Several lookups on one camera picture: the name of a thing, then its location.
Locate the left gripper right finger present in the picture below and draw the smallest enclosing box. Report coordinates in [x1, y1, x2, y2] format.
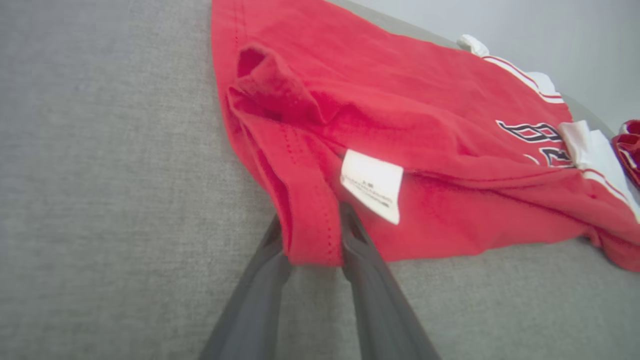
[339, 201, 442, 360]

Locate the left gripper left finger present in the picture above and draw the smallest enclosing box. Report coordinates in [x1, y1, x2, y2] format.
[199, 214, 293, 360]

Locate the red and white garment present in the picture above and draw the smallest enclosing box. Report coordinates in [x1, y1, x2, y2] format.
[210, 0, 640, 273]

